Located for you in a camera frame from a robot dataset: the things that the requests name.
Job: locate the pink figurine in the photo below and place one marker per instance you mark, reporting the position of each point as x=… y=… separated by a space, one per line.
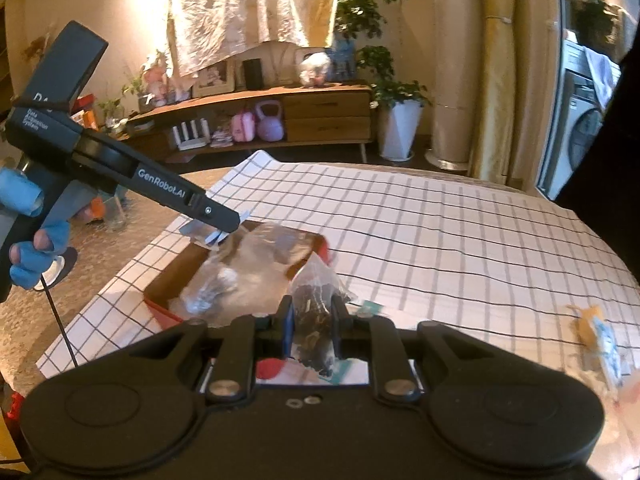
x=156 y=80

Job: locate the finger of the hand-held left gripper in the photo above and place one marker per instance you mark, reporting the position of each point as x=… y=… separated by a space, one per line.
x=215 y=215

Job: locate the black speaker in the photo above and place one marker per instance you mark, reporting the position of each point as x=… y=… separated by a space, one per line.
x=252 y=75

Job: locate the beige shell-shaped decor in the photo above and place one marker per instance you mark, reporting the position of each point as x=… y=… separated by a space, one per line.
x=280 y=60

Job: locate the orange object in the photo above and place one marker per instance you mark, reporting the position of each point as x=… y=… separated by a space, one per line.
x=97 y=206

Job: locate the person's left hand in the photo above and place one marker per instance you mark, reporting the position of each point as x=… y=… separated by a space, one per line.
x=25 y=192

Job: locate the red cardboard box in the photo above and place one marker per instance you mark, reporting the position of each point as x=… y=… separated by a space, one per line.
x=172 y=272

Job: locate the beige patterned table cover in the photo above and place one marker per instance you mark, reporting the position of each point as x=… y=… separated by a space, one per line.
x=125 y=240

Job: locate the clear drinking glass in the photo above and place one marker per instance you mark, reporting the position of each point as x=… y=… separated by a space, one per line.
x=115 y=215

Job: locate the white router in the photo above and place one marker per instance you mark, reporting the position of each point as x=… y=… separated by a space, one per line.
x=192 y=142

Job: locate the yellow curtain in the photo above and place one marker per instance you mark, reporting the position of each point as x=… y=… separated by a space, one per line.
x=515 y=85

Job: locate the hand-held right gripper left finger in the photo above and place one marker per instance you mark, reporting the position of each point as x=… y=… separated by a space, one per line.
x=285 y=325

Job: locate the blue vase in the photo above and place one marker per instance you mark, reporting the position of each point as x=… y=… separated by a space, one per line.
x=345 y=57

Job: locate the small green potted plant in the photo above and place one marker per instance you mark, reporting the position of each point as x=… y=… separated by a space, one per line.
x=112 y=110

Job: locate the small stack of booklets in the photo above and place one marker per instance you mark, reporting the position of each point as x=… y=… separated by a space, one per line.
x=221 y=137

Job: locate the white washing machine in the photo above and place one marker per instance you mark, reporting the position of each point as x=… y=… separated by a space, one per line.
x=575 y=135

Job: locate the tall green houseplant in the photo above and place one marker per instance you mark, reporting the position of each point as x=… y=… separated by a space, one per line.
x=360 y=10

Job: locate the clear plastic bag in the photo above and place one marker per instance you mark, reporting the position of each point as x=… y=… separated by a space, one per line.
x=250 y=260

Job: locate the wooden sideboard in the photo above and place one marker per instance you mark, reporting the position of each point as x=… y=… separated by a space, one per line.
x=325 y=110

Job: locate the purple kettlebell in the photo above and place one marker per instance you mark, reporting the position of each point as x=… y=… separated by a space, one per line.
x=270 y=127

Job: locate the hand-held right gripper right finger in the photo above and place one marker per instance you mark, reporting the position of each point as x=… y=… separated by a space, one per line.
x=339 y=325

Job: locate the white pink plastic bag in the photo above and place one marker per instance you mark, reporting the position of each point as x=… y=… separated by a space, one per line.
x=315 y=67

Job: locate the black draped cloth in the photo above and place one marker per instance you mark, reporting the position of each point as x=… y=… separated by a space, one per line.
x=620 y=185

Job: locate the white photo frame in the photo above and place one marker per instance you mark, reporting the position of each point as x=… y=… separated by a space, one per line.
x=215 y=77

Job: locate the covered standing air conditioner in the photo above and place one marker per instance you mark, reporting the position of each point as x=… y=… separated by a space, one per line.
x=455 y=60

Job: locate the white hanging cloth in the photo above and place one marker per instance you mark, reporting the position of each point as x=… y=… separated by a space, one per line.
x=600 y=77

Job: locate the white faceted plant pot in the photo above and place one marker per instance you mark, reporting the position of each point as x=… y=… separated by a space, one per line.
x=400 y=130

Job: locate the white black checked tablecloth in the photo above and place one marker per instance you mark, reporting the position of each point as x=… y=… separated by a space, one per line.
x=450 y=240

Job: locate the white draped sheet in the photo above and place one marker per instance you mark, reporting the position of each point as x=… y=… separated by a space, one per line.
x=240 y=10

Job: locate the small silvery packet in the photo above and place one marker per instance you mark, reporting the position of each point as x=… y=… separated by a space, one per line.
x=200 y=232

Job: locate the small pink case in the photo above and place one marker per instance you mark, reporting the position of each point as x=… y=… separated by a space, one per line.
x=242 y=127

